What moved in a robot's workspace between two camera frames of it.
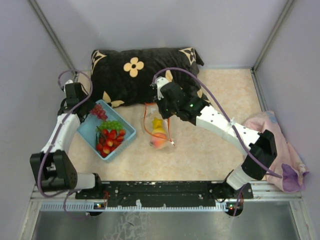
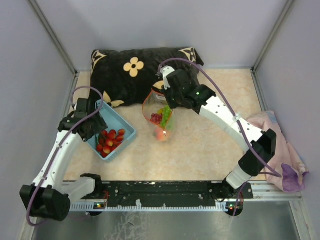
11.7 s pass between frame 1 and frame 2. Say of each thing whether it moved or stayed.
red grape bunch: moved
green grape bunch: moved
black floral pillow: stayed
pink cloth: stayed
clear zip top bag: moved
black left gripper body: moved
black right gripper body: moved
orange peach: moved
